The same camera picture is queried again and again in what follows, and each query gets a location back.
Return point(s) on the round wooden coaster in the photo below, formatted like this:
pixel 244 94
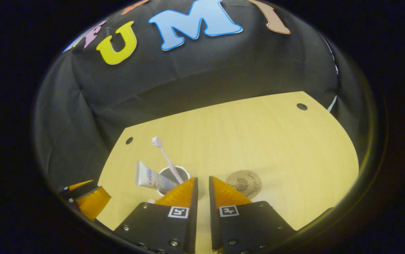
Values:
pixel 246 181

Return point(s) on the wooden desktop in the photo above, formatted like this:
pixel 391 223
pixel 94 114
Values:
pixel 258 141

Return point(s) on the white toothpaste tube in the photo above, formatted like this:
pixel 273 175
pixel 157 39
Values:
pixel 149 178

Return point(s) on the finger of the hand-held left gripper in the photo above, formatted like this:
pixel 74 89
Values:
pixel 77 187
pixel 91 203

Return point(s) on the black backdrop cloth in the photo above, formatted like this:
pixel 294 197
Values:
pixel 206 77

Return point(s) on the white cup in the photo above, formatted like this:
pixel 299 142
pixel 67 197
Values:
pixel 184 175

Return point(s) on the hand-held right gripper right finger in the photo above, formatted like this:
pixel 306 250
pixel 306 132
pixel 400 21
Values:
pixel 213 218

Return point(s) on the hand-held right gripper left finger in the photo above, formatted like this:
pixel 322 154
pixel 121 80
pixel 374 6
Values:
pixel 192 218

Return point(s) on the white toothbrush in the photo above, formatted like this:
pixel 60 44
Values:
pixel 157 141

